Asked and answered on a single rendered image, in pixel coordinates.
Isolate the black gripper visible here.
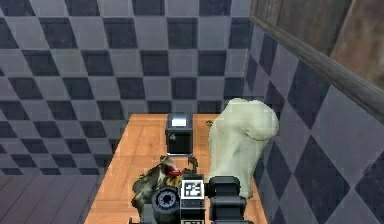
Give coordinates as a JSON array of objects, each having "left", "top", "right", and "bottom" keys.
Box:
[{"left": 129, "top": 186, "right": 182, "bottom": 224}]

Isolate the black box with white top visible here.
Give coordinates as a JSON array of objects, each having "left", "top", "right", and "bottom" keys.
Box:
[{"left": 164, "top": 112, "right": 195, "bottom": 157}]

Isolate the orange wooden table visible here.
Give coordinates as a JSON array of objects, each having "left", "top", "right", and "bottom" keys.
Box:
[{"left": 83, "top": 113, "right": 269, "bottom": 224}]

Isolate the brown wooden framed window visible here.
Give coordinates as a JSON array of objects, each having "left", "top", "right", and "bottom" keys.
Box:
[{"left": 249, "top": 0, "right": 384, "bottom": 125}]

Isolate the cream white cloth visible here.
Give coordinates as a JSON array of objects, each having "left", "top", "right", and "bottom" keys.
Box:
[{"left": 206, "top": 97, "right": 280, "bottom": 200}]

